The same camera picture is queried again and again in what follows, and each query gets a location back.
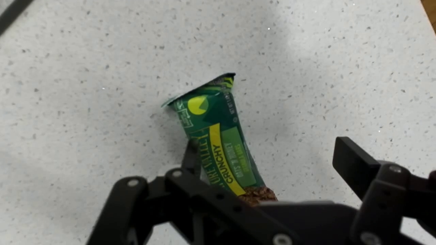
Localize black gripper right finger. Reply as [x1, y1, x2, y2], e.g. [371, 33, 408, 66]
[332, 135, 436, 245]

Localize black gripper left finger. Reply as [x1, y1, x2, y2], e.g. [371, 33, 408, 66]
[86, 140, 303, 245]

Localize green granola bar packet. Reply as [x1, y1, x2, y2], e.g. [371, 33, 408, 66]
[161, 72, 280, 208]

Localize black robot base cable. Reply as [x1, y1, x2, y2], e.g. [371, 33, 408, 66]
[0, 0, 35, 36]

